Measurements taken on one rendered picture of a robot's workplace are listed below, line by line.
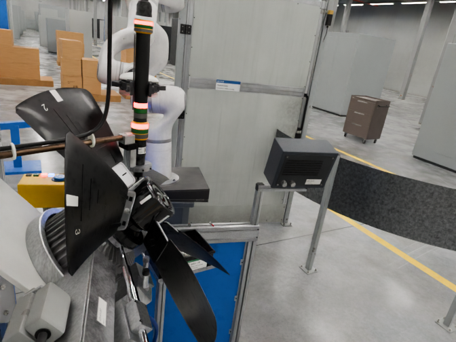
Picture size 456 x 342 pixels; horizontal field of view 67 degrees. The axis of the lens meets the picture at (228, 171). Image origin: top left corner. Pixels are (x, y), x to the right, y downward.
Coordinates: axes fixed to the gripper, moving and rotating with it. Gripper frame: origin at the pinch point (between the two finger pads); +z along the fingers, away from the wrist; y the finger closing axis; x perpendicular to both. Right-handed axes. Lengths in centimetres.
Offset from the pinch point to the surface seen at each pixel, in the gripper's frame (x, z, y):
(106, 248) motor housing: -35.1, 15.6, 7.2
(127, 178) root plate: -21.8, 4.9, 2.8
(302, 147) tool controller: -23, -32, -67
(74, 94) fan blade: -3.5, -5.2, 15.7
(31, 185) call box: -39, -32, 33
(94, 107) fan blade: -6.5, -5.8, 11.0
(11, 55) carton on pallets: -64, -879, 249
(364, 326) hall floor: -146, -50, -148
